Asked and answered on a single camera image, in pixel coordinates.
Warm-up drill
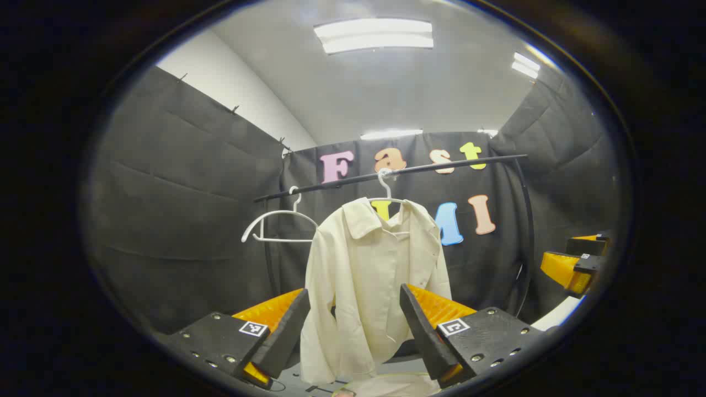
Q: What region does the black metal clothes rack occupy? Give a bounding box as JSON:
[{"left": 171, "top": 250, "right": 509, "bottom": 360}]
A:
[{"left": 254, "top": 154, "right": 537, "bottom": 320}]

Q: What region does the cream collared shirt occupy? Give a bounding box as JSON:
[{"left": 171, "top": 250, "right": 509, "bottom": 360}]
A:
[{"left": 299, "top": 197, "right": 453, "bottom": 385}]

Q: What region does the small ceiling light panel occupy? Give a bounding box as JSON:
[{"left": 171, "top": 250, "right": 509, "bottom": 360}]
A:
[{"left": 511, "top": 52, "right": 541, "bottom": 79}]

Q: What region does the white empty plastic hanger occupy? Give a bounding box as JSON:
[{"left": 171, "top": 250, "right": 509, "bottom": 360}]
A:
[{"left": 241, "top": 186, "right": 319, "bottom": 244}]

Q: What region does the long ceiling light strip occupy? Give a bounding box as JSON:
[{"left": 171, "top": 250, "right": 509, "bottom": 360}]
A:
[{"left": 360, "top": 128, "right": 424, "bottom": 141}]

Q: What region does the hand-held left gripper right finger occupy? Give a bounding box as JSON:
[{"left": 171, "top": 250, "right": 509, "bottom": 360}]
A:
[{"left": 399, "top": 283, "right": 547, "bottom": 389}]

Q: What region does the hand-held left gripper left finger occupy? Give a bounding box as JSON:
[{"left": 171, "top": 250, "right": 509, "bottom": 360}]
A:
[{"left": 160, "top": 288, "right": 311, "bottom": 389}]

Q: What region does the large ceiling light panel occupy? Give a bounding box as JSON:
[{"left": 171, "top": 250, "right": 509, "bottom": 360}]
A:
[{"left": 313, "top": 18, "right": 435, "bottom": 55}]

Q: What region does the white hanger with shirt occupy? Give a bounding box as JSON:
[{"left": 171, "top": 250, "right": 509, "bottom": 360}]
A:
[{"left": 367, "top": 168, "right": 413, "bottom": 237}]

